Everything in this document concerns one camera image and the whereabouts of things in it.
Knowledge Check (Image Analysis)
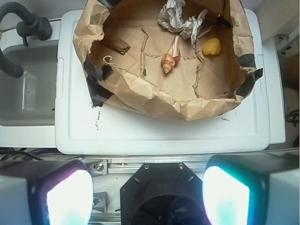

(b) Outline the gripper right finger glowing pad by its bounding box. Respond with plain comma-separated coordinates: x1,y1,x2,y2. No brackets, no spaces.
202,153,300,225

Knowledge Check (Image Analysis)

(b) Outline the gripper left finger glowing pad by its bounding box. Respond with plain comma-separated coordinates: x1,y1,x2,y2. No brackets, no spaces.
0,160,93,225

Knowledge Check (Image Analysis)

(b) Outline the dark brown wood chip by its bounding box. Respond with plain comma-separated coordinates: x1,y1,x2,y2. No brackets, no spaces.
100,35,131,55

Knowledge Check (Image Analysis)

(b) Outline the white plastic bin lid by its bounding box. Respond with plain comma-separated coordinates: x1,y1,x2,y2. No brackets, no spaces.
55,10,270,156

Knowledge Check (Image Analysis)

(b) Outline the grey sink basin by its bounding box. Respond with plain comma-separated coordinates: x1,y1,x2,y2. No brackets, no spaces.
0,28,59,148

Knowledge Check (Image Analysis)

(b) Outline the brown paper liner tray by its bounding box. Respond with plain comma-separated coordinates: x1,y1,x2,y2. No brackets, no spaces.
73,0,263,121

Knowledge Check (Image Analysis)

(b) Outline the striped conch seashell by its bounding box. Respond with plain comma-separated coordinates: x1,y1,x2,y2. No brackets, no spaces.
161,35,181,74

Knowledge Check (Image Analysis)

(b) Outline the yellow rubber duck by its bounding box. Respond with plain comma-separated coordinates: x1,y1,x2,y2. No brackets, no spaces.
202,38,221,55

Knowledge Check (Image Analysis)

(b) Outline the crumpled white paper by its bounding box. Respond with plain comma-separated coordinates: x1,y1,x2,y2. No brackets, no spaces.
157,0,208,45

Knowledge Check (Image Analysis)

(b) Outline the aluminium extrusion rail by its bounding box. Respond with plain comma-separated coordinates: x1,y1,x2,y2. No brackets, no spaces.
80,155,211,176

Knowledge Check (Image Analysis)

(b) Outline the black hose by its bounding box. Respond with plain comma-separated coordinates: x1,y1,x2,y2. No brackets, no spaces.
0,48,24,79

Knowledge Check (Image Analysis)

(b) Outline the small white string loop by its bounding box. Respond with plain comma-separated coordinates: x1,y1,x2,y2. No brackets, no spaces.
102,55,115,67

